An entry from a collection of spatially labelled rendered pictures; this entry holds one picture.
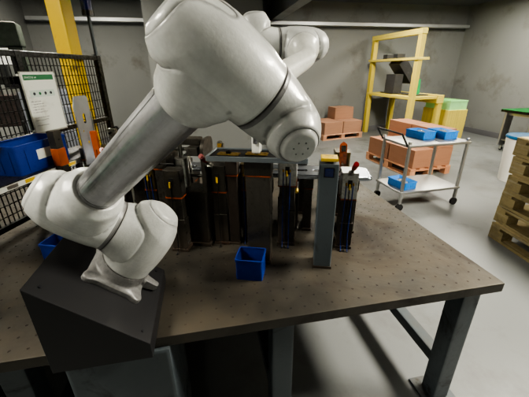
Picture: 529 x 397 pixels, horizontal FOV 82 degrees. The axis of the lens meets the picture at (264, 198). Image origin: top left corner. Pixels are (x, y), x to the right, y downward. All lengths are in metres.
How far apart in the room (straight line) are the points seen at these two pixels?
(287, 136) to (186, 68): 0.18
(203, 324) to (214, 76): 0.80
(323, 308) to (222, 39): 0.90
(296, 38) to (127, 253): 0.81
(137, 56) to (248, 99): 6.97
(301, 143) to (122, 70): 7.06
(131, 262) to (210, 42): 0.69
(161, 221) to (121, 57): 6.68
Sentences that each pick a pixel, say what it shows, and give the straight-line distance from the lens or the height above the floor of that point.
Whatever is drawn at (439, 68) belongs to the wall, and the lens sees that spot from 9.45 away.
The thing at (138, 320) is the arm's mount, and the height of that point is 0.79.
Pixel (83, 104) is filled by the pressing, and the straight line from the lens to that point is 1.86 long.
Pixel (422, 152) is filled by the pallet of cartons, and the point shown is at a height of 0.36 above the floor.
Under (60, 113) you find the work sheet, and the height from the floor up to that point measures 1.23.
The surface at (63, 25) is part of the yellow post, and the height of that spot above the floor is 1.70.
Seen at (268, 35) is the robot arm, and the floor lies 1.55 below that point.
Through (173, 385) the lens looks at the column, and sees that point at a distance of 1.21.
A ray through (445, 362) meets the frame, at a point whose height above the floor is 0.26.
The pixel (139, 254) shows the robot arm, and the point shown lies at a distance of 0.95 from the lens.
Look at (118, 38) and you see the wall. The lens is 7.50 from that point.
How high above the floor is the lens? 1.45
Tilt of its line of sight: 23 degrees down
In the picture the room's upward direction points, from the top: straight up
